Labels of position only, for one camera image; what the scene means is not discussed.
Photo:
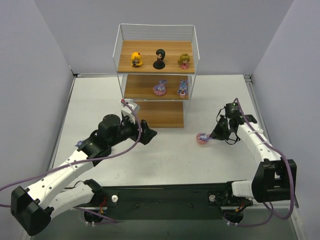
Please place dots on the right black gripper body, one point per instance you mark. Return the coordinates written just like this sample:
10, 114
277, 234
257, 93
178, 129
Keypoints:
223, 127

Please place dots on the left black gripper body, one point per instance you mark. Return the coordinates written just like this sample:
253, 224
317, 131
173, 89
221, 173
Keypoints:
143, 132

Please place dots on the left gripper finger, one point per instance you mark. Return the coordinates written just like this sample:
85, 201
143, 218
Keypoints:
146, 138
147, 132

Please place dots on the purple bunny pink donut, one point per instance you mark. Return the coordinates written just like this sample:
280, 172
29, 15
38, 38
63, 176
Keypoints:
203, 138
160, 88

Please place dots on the small purple bunny toy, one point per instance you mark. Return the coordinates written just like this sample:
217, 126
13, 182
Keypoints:
183, 89

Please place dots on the black haired doll toy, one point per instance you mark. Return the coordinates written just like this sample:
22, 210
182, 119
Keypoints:
159, 63

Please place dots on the yellow haired doll toy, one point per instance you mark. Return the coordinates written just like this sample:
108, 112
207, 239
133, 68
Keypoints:
136, 59

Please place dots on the blonde pink dress doll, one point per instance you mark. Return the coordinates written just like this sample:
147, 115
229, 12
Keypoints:
183, 61

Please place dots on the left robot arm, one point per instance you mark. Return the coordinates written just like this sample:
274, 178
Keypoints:
37, 204

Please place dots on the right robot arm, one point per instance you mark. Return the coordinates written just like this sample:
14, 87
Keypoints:
275, 177

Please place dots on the purple cat toy far left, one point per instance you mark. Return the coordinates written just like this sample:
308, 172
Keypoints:
80, 144

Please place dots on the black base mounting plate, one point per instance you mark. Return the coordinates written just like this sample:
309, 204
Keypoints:
206, 201

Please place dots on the white wire wooden shelf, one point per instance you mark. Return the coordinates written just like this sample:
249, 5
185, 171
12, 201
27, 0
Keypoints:
136, 83

